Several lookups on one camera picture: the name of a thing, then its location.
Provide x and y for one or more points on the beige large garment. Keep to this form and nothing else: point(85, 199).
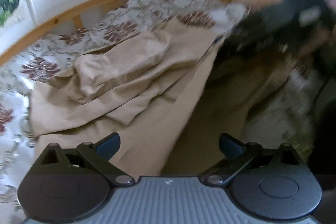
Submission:
point(161, 92)

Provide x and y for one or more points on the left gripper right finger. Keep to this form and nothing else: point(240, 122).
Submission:
point(238, 156)

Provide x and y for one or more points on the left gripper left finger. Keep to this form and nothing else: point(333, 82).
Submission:
point(98, 155)

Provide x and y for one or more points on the floral white bed cover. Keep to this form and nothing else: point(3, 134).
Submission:
point(54, 53)

